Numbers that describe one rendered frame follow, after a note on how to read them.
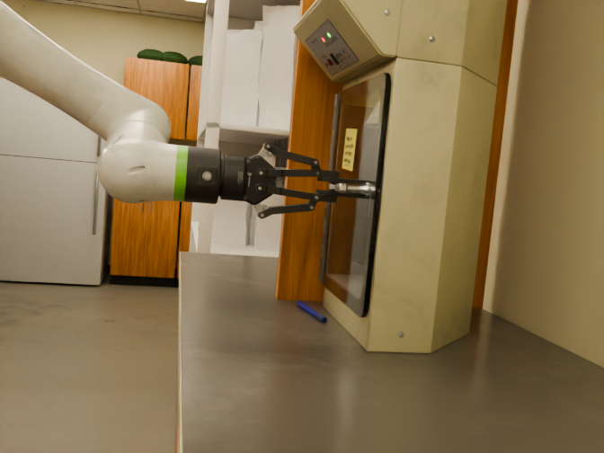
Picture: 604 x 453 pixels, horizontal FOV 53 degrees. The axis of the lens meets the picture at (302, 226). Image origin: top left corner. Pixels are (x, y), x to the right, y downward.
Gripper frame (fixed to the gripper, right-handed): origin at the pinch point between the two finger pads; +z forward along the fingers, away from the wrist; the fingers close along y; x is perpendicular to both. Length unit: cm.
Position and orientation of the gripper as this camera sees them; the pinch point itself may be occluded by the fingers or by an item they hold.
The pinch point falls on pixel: (338, 187)
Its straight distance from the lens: 107.1
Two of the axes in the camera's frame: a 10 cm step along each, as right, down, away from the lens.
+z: 9.8, 0.7, 2.1
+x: -2.0, -1.0, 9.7
